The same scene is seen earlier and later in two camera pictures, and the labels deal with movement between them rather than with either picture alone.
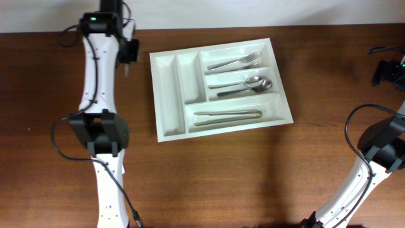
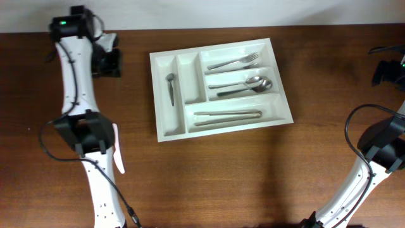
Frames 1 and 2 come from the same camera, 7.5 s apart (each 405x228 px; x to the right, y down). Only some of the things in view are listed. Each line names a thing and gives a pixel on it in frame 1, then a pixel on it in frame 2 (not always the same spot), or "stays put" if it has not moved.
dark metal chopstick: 254,113 stays put
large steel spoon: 250,82 stays put
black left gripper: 135,56 → 116,71
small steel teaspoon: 126,69 → 170,77
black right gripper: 388,74 stays put
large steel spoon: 266,85 stays put
